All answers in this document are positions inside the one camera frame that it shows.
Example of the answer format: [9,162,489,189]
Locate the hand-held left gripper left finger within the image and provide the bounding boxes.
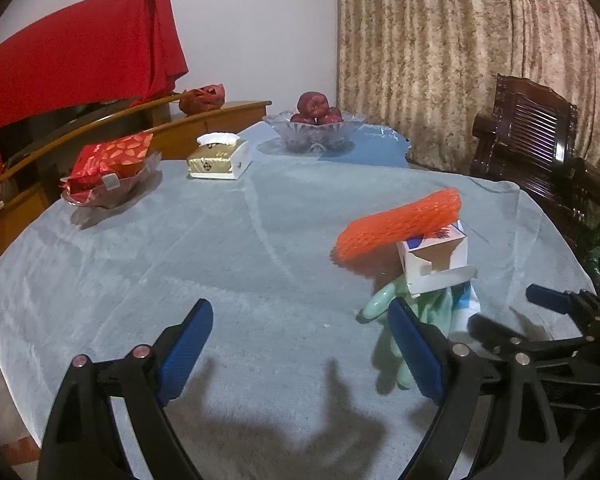
[37,298,214,480]

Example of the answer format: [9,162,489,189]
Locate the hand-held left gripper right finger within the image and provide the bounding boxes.
[387,297,566,480]

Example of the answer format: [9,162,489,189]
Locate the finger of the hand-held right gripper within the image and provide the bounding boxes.
[526,284,600,329]
[467,312,588,361]

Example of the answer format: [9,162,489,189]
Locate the blue and white packet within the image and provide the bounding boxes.
[450,282,482,334]

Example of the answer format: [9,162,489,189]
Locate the green rubber glove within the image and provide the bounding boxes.
[356,277,454,391]

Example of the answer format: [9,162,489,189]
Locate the small white carton box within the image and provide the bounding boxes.
[396,220,479,296]

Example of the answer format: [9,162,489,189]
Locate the orange foam fruit net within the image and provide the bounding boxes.
[334,187,463,264]

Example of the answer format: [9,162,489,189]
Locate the grey towel tablecloth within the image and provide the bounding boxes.
[0,157,598,480]

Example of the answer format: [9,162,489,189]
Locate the dark wooden armchair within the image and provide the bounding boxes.
[469,74,600,261]

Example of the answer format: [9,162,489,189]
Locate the glass dish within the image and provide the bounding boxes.
[60,152,164,210]

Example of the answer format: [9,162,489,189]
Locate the gold and white tissue box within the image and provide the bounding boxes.
[186,132,252,181]

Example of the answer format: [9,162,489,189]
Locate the red patterned snack packet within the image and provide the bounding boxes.
[62,132,154,196]

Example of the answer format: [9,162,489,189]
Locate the wooden television cabinet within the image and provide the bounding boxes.
[0,91,272,281]

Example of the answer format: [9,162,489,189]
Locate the glass fruit bowl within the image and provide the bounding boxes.
[262,111,368,154]

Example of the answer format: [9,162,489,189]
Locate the red bag ornament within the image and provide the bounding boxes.
[179,84,227,114]

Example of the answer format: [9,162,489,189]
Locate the floral beige curtain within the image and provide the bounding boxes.
[329,0,600,177]

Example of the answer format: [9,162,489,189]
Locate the red cloth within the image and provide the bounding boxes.
[0,0,189,231]

